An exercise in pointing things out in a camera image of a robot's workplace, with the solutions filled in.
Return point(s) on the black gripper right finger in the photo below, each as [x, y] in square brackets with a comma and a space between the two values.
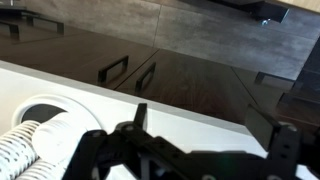
[263, 128]

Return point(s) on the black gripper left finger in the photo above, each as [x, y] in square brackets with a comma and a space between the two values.
[141, 116]

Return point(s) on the tall paper cup stack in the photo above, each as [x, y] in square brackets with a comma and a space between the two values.
[40, 171]

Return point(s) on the short paper cup stack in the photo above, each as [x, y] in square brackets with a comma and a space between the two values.
[15, 150]

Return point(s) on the dark wood lower cabinet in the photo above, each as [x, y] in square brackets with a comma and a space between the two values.
[186, 86]

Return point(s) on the white round cup holder tray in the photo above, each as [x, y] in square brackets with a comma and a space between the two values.
[85, 108]

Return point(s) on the black stand base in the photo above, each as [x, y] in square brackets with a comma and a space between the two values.
[260, 10]

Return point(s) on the light wooden table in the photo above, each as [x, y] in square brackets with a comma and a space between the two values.
[303, 4]

